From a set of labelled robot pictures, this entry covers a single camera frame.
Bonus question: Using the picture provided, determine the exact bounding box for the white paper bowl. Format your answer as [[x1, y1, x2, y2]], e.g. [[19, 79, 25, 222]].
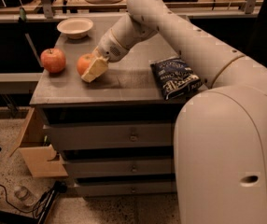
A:
[[57, 18, 93, 39]]

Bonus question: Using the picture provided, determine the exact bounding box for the blue chip bag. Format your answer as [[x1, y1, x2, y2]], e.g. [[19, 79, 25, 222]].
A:
[[150, 57, 203, 100]]

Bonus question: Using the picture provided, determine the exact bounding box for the black floor cable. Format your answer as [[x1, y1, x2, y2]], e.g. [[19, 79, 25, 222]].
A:
[[0, 176, 68, 219]]

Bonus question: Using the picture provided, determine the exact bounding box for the cardboard box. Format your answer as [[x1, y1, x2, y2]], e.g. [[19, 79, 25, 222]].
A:
[[10, 107, 68, 178]]

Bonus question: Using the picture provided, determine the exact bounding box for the red apple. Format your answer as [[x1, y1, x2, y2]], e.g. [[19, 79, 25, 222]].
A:
[[40, 49, 66, 74]]

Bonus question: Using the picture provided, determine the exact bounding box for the grey drawer cabinet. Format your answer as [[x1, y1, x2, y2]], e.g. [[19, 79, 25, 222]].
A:
[[31, 14, 191, 197]]

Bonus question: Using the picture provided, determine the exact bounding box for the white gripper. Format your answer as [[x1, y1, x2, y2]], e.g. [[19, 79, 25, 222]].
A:
[[81, 29, 129, 83]]

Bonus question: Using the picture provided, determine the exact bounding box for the orange fruit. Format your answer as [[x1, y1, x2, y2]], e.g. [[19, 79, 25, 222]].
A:
[[77, 53, 94, 76]]

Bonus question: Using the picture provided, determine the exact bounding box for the clear plastic bottle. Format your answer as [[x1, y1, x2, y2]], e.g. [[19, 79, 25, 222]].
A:
[[14, 186, 36, 207]]

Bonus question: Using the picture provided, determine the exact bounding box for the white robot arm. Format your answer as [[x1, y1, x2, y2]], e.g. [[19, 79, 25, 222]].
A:
[[82, 0, 267, 224]]

